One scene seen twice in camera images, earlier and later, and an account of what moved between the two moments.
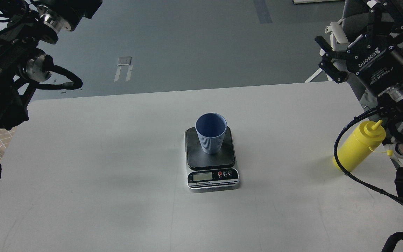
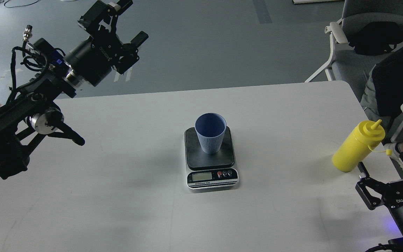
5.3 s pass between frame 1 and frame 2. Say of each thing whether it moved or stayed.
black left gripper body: moved
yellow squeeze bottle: stayed
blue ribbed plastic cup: stayed
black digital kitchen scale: stayed
